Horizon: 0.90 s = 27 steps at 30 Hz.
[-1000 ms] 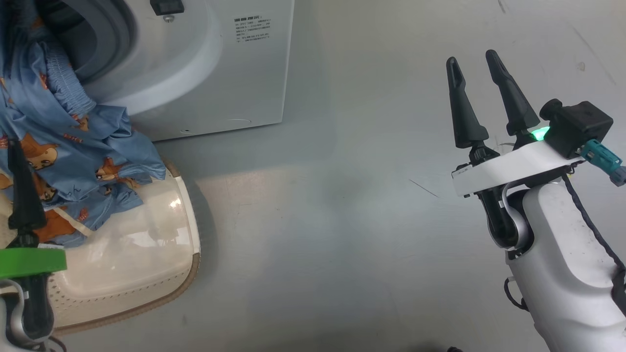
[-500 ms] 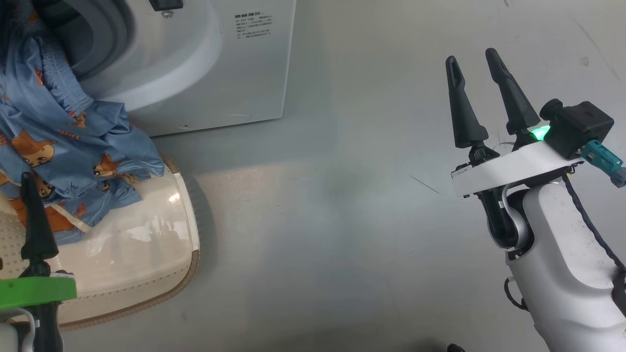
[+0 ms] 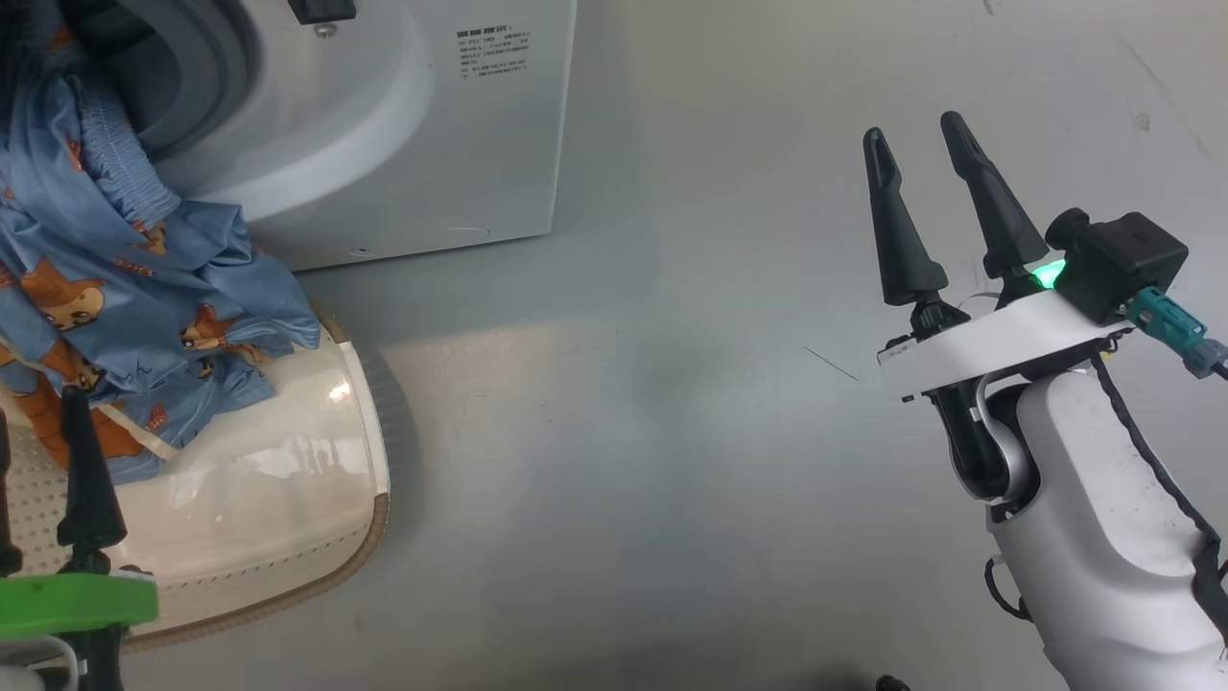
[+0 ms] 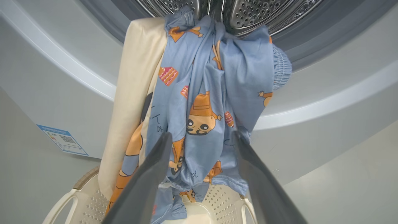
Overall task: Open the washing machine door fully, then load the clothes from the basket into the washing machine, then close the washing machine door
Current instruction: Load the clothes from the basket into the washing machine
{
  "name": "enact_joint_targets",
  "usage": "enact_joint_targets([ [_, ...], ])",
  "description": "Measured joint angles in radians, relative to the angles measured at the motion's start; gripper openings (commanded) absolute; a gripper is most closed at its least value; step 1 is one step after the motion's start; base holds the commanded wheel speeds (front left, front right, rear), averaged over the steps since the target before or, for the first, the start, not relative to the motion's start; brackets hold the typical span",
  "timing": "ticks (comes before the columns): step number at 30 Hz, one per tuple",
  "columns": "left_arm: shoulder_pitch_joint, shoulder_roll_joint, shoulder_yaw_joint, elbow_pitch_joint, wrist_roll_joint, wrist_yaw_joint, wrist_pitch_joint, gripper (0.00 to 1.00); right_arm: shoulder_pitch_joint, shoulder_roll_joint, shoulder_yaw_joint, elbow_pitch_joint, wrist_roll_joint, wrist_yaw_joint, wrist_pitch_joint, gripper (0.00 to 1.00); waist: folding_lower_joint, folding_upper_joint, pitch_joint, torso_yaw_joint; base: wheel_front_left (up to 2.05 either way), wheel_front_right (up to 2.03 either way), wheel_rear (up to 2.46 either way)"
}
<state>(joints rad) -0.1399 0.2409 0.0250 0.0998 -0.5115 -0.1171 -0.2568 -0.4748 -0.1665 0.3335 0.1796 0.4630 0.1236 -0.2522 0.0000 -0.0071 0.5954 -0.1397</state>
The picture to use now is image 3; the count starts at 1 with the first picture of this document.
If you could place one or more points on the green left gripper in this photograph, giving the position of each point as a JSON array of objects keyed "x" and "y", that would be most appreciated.
[{"x": 77, "y": 600}]

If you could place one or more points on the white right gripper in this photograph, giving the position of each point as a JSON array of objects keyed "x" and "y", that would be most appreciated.
[{"x": 988, "y": 341}]

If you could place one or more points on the white front-load washing machine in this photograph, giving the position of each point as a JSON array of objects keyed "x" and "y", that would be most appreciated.
[{"x": 432, "y": 163}]

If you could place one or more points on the blue cartoon print garment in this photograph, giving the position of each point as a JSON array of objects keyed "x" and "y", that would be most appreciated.
[{"x": 106, "y": 240}]

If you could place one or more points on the cream perforated laundry basket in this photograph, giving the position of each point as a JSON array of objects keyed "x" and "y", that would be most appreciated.
[{"x": 249, "y": 480}]

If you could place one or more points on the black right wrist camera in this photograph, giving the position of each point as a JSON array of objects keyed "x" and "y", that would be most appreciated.
[{"x": 1118, "y": 264}]

